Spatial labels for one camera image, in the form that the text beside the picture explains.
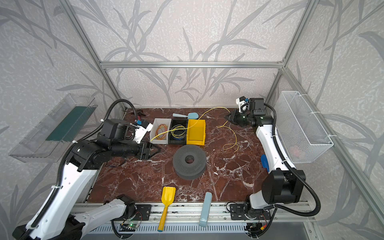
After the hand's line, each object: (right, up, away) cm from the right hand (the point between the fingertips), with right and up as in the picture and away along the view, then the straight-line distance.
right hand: (225, 112), depth 79 cm
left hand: (-31, -15, -17) cm, 38 cm away
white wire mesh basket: (+29, -11, -17) cm, 36 cm away
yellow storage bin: (-17, -15, +25) cm, 34 cm away
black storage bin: (-26, -5, +30) cm, 40 cm away
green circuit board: (-46, -55, -8) cm, 72 cm away
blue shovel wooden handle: (+26, -30, +12) cm, 42 cm away
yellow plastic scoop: (-31, -45, 0) cm, 54 cm away
